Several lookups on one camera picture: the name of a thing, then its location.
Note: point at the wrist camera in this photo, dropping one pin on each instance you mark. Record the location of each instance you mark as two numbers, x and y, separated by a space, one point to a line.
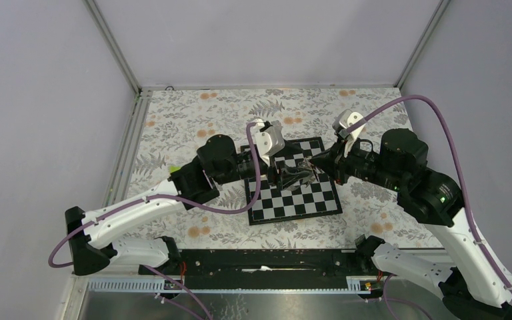
348 125
268 140

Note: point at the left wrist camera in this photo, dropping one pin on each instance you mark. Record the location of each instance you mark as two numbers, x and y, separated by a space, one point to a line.
268 140

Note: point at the floral table cloth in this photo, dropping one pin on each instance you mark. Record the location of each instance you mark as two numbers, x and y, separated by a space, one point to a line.
179 122

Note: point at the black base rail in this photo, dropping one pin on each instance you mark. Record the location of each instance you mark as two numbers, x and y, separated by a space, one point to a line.
270 269

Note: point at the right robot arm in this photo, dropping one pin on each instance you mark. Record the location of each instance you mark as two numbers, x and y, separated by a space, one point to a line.
470 289

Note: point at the black white chessboard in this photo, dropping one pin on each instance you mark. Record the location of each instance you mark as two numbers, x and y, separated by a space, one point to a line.
318 199

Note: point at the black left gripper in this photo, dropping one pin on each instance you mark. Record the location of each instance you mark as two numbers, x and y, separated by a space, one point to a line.
287 175

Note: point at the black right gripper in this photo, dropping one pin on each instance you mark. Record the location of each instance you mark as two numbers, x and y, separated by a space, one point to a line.
334 162

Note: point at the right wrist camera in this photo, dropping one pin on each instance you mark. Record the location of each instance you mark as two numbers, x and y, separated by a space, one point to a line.
348 125

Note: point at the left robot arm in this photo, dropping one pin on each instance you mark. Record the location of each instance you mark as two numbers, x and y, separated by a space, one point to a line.
96 238

